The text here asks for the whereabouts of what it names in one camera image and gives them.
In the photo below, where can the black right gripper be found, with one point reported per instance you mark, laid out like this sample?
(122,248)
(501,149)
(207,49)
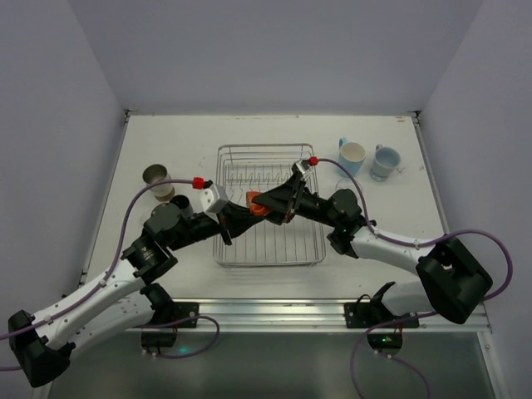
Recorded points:
(295,199)

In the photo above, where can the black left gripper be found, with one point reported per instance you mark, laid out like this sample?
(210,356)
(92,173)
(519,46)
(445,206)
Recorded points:
(224,227)

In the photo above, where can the orange cup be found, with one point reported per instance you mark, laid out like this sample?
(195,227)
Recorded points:
(254,208)

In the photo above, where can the dark blue cup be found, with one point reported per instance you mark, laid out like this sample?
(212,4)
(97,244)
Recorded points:
(182,202)

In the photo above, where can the light blue faceted mug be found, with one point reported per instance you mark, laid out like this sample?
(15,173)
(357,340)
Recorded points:
(351,155)

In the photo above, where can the cream brown cup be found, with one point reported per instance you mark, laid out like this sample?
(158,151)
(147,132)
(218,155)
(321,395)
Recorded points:
(163,192)
(154,173)

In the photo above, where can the pale blue white cup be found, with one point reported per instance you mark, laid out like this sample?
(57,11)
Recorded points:
(385,161)

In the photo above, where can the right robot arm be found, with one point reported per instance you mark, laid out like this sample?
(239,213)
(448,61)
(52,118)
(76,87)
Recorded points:
(449,279)

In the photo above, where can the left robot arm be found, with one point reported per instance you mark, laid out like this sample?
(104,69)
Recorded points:
(126,295)

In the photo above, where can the left black controller box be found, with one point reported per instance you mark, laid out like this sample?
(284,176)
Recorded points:
(157,342)

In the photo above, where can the black controller box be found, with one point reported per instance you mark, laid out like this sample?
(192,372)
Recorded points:
(157,342)
(388,343)

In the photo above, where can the right black controller box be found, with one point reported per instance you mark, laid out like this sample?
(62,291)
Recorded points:
(388,343)

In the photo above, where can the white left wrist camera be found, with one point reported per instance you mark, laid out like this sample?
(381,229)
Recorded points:
(213,199)

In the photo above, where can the wire dish rack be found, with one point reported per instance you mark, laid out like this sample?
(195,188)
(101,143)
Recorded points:
(244,168)

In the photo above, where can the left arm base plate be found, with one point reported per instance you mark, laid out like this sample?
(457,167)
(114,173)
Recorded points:
(181,310)

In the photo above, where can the aluminium mounting rail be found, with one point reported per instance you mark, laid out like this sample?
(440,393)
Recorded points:
(311,316)

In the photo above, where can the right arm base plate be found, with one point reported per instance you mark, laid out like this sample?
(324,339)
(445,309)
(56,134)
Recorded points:
(367,312)

